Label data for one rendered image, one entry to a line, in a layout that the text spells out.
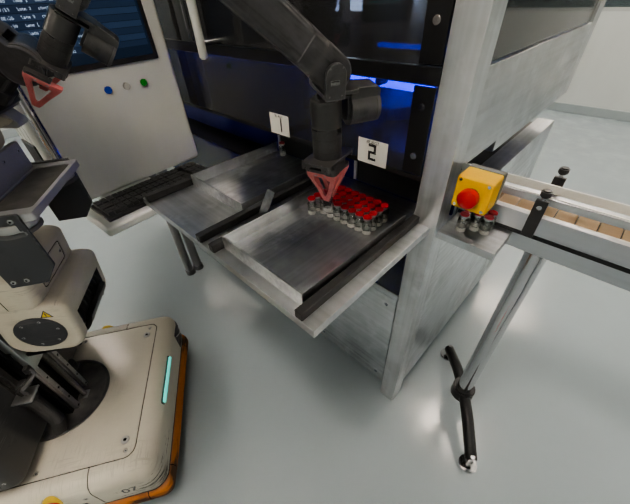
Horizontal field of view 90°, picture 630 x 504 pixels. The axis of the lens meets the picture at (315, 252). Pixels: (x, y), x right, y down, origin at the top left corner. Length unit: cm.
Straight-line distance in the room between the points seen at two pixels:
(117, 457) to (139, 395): 19
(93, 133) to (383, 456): 150
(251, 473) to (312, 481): 22
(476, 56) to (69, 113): 110
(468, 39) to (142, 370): 135
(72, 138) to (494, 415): 180
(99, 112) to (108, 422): 100
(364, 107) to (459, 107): 18
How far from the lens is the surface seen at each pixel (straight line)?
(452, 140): 70
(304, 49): 54
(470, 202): 69
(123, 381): 140
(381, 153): 79
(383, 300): 105
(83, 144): 129
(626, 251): 84
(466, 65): 67
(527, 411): 164
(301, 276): 64
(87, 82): 128
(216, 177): 107
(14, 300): 95
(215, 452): 146
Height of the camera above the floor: 133
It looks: 40 degrees down
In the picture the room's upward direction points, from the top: 3 degrees counter-clockwise
